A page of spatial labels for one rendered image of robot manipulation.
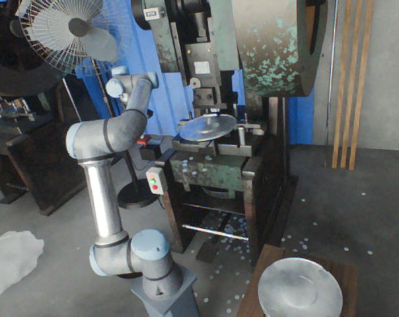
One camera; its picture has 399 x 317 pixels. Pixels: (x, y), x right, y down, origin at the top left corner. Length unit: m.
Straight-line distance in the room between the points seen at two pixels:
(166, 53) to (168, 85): 1.62
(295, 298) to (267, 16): 0.94
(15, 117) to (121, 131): 1.81
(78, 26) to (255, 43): 1.16
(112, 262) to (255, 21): 0.88
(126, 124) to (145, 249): 0.41
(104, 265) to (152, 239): 0.18
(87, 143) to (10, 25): 1.38
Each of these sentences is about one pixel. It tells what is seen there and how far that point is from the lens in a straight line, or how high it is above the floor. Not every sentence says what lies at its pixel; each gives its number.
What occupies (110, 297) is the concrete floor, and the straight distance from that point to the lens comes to 1.85.
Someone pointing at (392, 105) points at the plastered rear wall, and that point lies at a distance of 2.65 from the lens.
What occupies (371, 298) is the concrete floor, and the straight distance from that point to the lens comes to 1.71.
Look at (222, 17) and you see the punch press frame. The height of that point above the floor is 1.27.
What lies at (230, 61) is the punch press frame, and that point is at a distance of 1.27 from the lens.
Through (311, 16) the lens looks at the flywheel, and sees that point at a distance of 1.56.
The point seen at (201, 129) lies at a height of 0.79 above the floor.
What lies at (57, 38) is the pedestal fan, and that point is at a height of 1.25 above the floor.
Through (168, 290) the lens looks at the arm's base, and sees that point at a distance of 1.13.
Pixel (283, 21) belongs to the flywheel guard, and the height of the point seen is 1.26.
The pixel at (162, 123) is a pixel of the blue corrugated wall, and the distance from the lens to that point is 3.26.
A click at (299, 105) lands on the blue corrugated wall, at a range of 2.63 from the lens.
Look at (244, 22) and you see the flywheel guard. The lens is 0.93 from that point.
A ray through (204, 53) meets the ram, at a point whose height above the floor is 1.13.
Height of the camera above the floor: 1.38
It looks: 30 degrees down
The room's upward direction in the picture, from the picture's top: 10 degrees counter-clockwise
